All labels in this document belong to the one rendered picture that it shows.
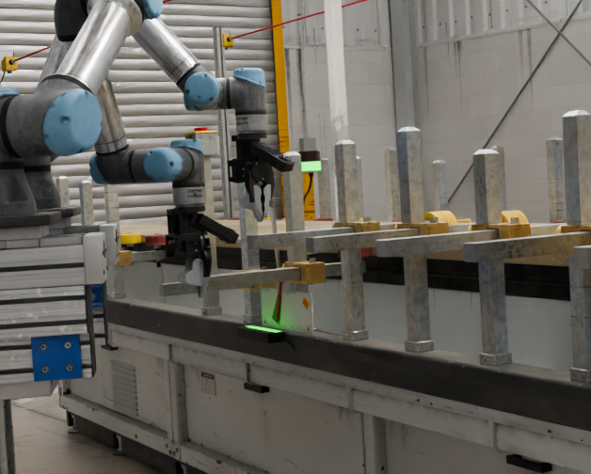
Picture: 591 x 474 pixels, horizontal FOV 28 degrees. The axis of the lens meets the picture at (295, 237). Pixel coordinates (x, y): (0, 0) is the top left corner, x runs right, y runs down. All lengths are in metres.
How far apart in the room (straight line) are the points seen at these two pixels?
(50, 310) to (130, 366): 2.46
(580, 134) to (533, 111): 9.96
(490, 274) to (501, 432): 0.31
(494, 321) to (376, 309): 0.76
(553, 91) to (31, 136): 9.92
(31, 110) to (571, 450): 1.14
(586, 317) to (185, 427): 2.38
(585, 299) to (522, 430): 0.34
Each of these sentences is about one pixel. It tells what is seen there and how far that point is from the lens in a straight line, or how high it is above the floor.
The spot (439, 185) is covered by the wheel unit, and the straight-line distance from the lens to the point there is 4.20.
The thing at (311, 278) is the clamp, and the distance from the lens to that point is 2.82.
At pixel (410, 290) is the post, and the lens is 2.47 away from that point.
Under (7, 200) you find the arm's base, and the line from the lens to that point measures 2.21.
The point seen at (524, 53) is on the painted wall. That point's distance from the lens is 12.11.
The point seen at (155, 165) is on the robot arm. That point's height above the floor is 1.12.
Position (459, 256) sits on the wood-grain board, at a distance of 2.65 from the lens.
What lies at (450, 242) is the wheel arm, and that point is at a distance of 2.15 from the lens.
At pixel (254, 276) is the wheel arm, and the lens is 2.79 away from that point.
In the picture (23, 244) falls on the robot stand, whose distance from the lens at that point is 2.21.
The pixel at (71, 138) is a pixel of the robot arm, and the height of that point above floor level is 1.17.
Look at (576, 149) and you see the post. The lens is 2.06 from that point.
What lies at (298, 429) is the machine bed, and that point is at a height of 0.34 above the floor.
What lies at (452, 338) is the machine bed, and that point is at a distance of 2.74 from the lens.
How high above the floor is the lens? 1.08
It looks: 3 degrees down
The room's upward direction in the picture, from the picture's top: 3 degrees counter-clockwise
